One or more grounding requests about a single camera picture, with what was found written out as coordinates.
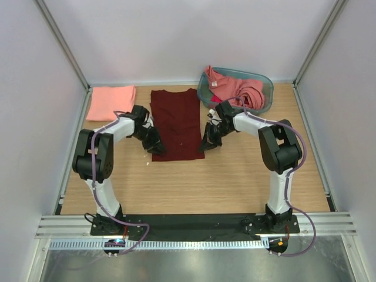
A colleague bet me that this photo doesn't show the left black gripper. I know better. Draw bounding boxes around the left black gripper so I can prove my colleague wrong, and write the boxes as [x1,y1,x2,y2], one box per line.
[132,126,166,155]

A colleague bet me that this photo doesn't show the bright red t shirt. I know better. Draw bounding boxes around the bright red t shirt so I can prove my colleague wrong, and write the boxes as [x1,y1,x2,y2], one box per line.
[210,95,222,103]

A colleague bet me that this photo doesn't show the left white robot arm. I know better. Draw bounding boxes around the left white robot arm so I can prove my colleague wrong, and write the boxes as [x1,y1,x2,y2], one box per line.
[72,105,166,235]

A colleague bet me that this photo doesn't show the folded salmon pink t shirt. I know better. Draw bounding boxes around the folded salmon pink t shirt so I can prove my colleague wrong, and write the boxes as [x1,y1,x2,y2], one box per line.
[86,85,136,122]

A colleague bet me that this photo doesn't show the left aluminium corner post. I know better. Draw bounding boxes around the left aluminium corner post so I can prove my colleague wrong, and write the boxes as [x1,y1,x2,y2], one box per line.
[34,0,91,90]

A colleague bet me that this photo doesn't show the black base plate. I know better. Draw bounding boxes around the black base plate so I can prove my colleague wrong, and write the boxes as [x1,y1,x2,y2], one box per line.
[84,213,300,241]

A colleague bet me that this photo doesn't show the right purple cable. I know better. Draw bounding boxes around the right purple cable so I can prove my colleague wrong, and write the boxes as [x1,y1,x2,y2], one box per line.
[224,96,317,257]

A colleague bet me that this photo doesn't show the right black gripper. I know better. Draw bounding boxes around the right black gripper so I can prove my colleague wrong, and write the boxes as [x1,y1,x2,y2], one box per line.
[199,122,233,153]

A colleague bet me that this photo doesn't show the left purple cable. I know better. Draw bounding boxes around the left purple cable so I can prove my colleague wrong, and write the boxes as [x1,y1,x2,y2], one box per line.
[90,110,150,256]

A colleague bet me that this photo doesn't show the purple cable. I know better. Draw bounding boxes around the purple cable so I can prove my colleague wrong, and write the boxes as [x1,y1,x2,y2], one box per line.
[90,110,150,256]
[224,96,317,257]

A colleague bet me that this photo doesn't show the right aluminium corner post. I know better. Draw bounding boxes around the right aluminium corner post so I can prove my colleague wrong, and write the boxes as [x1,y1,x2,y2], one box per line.
[292,0,350,86]

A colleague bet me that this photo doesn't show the aluminium corner post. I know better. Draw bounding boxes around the aluminium corner post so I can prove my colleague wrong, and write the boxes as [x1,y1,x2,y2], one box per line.
[34,0,91,90]
[292,0,350,86]

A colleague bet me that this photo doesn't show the white slotted cable duct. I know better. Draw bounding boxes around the white slotted cable duct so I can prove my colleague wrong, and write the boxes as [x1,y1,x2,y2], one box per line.
[49,237,269,251]

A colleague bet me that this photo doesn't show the crumpled pink t shirt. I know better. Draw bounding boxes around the crumpled pink t shirt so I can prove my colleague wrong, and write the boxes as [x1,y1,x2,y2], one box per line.
[204,66,265,110]

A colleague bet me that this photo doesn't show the teal plastic basket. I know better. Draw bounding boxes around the teal plastic basket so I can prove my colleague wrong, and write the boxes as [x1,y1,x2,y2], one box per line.
[197,66,274,115]

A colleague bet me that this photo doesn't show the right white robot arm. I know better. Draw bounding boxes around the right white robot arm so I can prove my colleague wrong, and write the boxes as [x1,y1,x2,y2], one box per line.
[199,101,304,233]

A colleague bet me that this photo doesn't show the aluminium front rail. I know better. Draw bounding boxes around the aluminium front rail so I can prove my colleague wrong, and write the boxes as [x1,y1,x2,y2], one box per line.
[35,212,357,239]

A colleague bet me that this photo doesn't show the dark red t shirt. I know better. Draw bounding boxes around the dark red t shirt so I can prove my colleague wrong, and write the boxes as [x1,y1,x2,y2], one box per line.
[150,88,205,162]

